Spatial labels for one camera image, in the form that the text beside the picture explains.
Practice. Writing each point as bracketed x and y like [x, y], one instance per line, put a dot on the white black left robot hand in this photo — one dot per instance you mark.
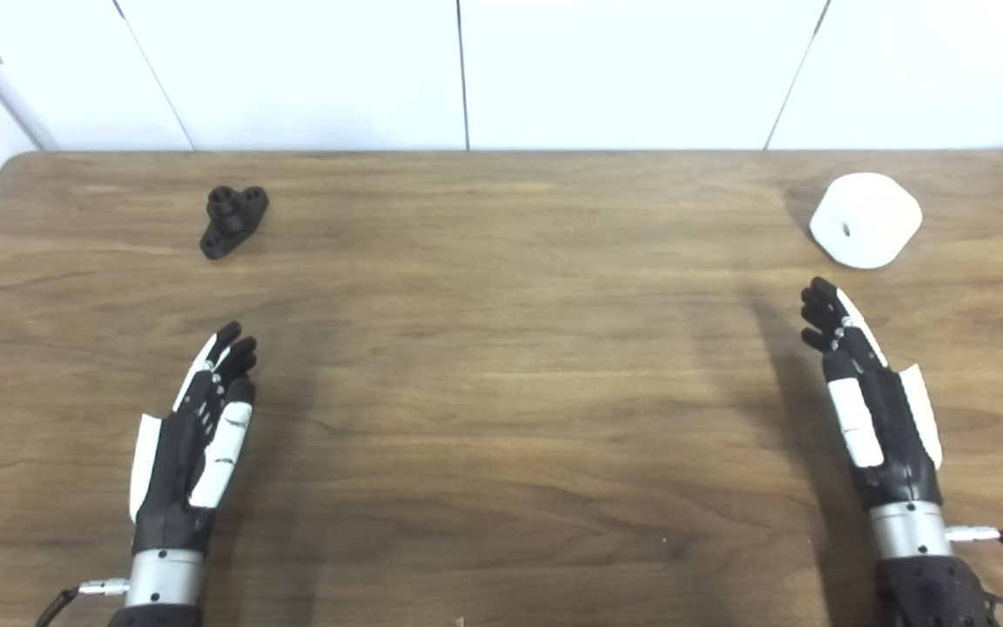
[172, 470]

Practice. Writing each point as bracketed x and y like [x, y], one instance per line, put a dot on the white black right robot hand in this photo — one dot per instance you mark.
[893, 435]

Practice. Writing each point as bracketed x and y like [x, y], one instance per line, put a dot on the round white plastic piece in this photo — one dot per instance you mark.
[871, 218]

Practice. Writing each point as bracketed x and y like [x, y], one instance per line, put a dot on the black flanged holder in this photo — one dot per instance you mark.
[232, 219]

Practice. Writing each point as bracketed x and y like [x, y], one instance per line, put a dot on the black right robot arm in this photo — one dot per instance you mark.
[932, 596]

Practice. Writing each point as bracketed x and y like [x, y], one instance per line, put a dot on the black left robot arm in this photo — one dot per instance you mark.
[158, 617]

